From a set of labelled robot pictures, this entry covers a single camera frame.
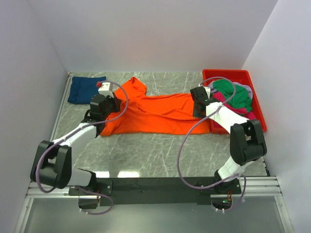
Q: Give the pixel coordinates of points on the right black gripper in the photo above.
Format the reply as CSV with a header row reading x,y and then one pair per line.
x,y
195,114

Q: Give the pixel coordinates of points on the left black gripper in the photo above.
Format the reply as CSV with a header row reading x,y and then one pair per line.
x,y
116,102

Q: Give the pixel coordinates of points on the orange t shirt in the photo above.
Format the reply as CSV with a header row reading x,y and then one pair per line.
x,y
168,114

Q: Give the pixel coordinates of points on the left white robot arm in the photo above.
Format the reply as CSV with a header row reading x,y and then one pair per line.
x,y
52,166

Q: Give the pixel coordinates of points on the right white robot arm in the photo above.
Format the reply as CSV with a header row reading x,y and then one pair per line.
x,y
247,142

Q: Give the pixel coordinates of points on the lavender t shirt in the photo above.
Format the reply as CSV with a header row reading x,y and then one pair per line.
x,y
249,91

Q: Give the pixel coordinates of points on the magenta t shirt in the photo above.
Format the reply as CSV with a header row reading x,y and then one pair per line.
x,y
242,111

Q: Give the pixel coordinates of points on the folded blue t shirt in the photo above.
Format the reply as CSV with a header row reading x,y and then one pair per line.
x,y
82,89

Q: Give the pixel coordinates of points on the green t shirt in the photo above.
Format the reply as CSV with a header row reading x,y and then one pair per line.
x,y
237,95

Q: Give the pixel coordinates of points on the black base beam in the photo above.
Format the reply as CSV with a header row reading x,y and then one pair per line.
x,y
160,190

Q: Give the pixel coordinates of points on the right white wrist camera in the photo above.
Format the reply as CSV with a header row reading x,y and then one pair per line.
x,y
207,90

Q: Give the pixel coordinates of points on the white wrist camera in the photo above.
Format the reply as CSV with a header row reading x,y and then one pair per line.
x,y
207,90
105,88

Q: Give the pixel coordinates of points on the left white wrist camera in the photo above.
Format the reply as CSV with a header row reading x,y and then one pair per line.
x,y
105,88

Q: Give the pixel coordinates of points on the aluminium frame rail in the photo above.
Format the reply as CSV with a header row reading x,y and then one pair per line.
x,y
28,201

